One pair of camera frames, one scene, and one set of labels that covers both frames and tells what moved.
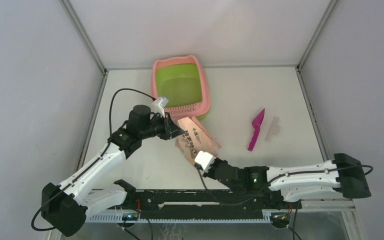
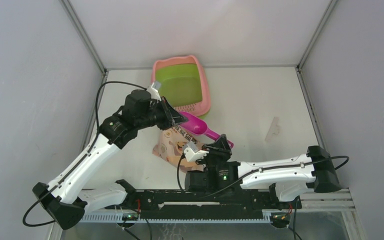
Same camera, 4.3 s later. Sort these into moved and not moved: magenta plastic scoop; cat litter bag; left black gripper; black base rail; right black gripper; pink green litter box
Moved: left black gripper; right black gripper; cat litter bag; magenta plastic scoop
Not moved: black base rail; pink green litter box
